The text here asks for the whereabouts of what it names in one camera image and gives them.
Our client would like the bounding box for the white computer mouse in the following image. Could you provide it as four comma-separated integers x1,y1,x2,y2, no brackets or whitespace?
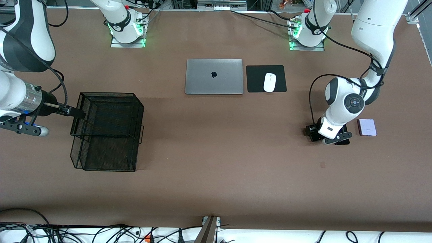
263,73,277,92

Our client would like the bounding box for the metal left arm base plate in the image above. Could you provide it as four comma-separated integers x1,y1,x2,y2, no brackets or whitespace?
289,38,325,52

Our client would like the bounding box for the black wire mesh basket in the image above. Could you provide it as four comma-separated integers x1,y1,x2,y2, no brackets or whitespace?
70,92,145,172

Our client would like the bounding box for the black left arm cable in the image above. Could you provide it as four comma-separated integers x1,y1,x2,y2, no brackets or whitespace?
309,7,386,126

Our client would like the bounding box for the black floor cable loop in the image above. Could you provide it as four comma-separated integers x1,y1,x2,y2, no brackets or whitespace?
0,208,51,227

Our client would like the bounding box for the grey power strip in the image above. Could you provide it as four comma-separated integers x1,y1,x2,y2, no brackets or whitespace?
197,0,247,11

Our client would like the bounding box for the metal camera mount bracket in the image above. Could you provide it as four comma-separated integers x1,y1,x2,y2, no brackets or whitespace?
195,216,221,243

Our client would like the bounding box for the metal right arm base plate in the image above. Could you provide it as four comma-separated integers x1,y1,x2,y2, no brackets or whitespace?
111,34,146,48

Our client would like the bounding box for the black cable on table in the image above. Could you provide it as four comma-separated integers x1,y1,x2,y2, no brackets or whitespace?
231,10,297,29

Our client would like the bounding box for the grey closed laptop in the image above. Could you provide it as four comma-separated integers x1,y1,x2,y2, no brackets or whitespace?
185,59,244,95

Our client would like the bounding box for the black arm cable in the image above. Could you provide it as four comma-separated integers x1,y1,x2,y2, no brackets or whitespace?
0,0,69,109
309,7,386,126

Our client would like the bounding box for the lavender flip phone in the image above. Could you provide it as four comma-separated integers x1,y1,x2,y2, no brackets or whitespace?
357,118,377,136

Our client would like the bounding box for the black mouse pad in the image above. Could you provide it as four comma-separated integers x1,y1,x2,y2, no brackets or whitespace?
246,65,287,93

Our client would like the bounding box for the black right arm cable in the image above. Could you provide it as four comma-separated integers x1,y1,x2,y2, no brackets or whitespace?
0,0,69,109

